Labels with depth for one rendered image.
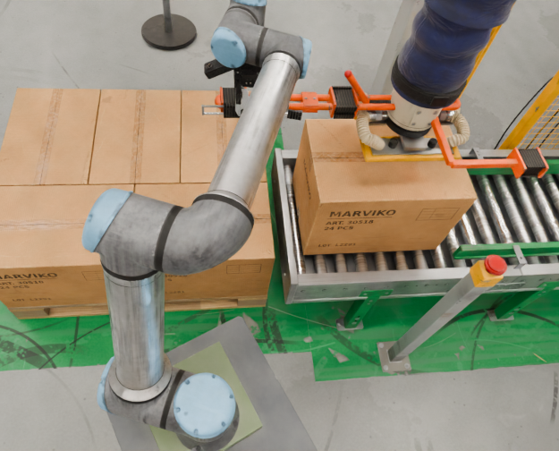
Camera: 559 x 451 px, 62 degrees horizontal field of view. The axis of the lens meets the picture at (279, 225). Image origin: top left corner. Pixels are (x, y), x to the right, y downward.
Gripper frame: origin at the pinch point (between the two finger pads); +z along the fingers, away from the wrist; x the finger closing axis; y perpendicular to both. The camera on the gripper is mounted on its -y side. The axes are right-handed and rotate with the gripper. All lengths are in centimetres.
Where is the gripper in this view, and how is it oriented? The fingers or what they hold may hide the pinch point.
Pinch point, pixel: (236, 102)
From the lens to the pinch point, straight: 150.2
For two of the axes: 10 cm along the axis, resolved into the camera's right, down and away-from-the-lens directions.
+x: -0.9, -8.6, 5.1
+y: 9.9, -0.3, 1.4
